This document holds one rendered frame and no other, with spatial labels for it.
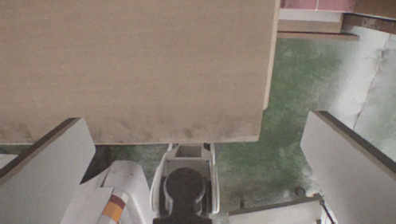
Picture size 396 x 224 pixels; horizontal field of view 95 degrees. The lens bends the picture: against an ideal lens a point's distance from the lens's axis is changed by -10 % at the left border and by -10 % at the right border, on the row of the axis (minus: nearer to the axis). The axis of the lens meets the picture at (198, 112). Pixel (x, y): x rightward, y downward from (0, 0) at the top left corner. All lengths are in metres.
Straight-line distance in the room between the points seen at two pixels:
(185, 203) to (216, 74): 0.36
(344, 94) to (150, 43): 1.64
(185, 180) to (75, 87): 0.37
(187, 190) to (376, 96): 1.66
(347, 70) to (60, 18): 1.62
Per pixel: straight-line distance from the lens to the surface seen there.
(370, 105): 1.95
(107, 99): 0.22
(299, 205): 2.11
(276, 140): 1.74
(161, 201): 0.54
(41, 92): 0.25
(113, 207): 1.22
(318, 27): 1.37
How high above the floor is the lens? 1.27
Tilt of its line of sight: 60 degrees down
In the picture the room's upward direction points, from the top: 179 degrees counter-clockwise
